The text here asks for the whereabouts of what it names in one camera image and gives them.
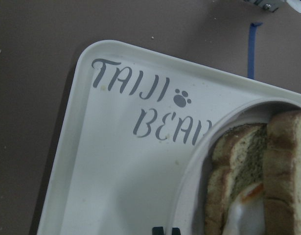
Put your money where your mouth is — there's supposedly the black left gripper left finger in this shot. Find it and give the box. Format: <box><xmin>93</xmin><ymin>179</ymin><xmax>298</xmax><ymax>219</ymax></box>
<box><xmin>152</xmin><ymin>228</ymin><xmax>163</xmax><ymax>235</ymax></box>

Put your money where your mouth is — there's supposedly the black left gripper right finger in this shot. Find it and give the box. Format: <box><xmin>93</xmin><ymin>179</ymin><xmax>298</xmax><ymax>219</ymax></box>
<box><xmin>171</xmin><ymin>229</ymin><xmax>181</xmax><ymax>235</ymax></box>

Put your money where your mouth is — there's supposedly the round white plate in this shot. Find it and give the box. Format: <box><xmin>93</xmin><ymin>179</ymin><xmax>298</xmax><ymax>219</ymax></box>
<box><xmin>165</xmin><ymin>97</ymin><xmax>301</xmax><ymax>235</ymax></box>

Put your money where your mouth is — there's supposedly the fried egg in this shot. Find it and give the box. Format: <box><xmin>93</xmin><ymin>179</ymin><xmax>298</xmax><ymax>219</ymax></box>
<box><xmin>222</xmin><ymin>182</ymin><xmax>265</xmax><ymax>235</ymax></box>

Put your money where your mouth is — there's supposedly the bread slice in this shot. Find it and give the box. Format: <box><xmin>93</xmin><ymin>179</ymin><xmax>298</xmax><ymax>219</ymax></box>
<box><xmin>204</xmin><ymin>123</ymin><xmax>267</xmax><ymax>235</ymax></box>
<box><xmin>263</xmin><ymin>110</ymin><xmax>301</xmax><ymax>235</ymax></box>

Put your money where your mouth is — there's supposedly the white bear serving tray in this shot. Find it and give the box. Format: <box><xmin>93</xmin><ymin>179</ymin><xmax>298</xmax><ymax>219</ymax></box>
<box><xmin>38</xmin><ymin>40</ymin><xmax>301</xmax><ymax>235</ymax></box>

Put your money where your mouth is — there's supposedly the grey metal camera post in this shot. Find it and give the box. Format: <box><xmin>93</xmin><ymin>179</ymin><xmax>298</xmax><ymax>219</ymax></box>
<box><xmin>249</xmin><ymin>0</ymin><xmax>287</xmax><ymax>12</ymax></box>

